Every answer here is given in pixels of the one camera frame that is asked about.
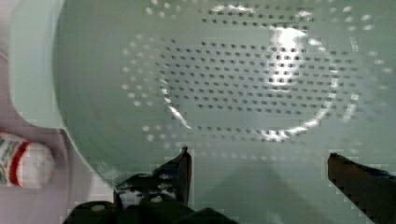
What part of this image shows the mint green plastic strainer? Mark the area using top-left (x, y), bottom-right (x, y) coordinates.
top-left (8, 0), bottom-right (395, 224)

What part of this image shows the red plush ketchup bottle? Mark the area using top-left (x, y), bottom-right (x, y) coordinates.
top-left (0, 133), bottom-right (55, 189)

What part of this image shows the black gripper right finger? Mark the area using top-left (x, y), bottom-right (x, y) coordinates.
top-left (327, 153), bottom-right (396, 224)

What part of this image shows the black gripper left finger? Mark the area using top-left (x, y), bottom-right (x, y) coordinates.
top-left (63, 147), bottom-right (238, 224)

